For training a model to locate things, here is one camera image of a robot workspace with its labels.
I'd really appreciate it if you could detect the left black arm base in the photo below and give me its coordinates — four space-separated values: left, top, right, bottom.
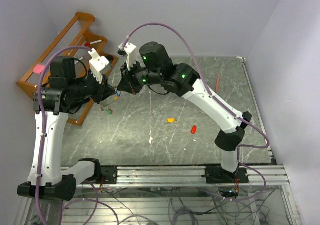
92 166 118 185

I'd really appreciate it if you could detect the large keyring yellow handle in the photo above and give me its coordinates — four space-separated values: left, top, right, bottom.
100 86 120 111

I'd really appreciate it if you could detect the red pencil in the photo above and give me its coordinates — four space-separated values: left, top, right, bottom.
215 73 221 92

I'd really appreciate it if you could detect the blue stapler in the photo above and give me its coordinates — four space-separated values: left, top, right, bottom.
106 55 114 62

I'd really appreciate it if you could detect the red tag key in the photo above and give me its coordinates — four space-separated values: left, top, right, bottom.
190 125 197 135

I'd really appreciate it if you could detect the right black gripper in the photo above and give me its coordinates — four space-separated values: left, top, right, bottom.
117 58 163 96

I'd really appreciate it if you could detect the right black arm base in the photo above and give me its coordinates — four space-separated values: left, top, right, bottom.
201 165 249 184

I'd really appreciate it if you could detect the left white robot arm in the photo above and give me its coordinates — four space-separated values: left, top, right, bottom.
17 55 115 201

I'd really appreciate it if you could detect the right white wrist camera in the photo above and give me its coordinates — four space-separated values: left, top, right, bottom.
117 42 138 71

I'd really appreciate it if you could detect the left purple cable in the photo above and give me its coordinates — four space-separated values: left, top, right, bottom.
34 46 120 225

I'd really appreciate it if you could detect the yellow tag key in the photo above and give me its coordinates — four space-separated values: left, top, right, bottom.
166 118 178 124

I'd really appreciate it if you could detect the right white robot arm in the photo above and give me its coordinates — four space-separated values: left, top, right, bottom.
117 42 252 183

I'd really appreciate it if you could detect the wooden tiered rack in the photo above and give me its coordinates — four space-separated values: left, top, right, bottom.
16 11 119 127

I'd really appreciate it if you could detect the red capped white marker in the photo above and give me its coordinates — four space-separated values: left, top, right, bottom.
84 39 103 47

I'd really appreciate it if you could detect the aluminium frame rail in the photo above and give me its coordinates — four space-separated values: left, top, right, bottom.
26 164 291 188

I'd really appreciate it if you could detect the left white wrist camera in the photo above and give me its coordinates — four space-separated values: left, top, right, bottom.
88 48 111 85

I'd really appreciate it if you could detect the pink eraser block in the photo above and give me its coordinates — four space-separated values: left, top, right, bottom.
33 63 45 75

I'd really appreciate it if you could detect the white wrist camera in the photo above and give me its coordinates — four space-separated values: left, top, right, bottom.
88 48 111 85
117 42 138 71

